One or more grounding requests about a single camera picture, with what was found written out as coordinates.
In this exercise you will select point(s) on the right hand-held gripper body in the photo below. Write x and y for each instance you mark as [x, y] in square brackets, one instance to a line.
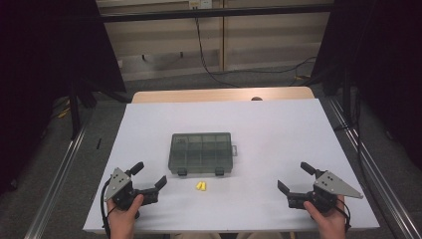
[328, 186]

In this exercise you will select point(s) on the black metal stand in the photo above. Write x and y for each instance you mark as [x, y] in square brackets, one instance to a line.
[347, 99]
[75, 113]

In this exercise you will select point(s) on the black curtain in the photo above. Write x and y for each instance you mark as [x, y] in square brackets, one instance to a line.
[381, 49]
[40, 66]

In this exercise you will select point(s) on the person's left hand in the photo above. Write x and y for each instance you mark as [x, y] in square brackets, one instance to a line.
[124, 220]

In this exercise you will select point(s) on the grey clear compartment box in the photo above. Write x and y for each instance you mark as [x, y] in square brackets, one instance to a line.
[200, 153]

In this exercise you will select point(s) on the white table board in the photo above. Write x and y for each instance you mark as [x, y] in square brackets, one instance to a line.
[265, 139]

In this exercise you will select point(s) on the aluminium floor rail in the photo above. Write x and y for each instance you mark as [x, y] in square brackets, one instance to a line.
[53, 195]
[371, 159]

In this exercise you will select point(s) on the small black floor strip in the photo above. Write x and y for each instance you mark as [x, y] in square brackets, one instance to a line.
[98, 143]

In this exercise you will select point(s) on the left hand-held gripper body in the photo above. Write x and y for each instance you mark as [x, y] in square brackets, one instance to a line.
[119, 186]

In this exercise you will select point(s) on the black horizontal bar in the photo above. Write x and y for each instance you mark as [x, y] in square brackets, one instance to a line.
[215, 13]

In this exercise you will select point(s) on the person's right hand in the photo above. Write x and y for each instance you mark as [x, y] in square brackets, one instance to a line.
[326, 222]

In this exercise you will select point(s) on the wooden table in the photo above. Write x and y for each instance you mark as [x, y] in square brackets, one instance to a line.
[199, 94]

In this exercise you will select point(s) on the wall power socket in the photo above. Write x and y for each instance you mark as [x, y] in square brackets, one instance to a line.
[200, 3]

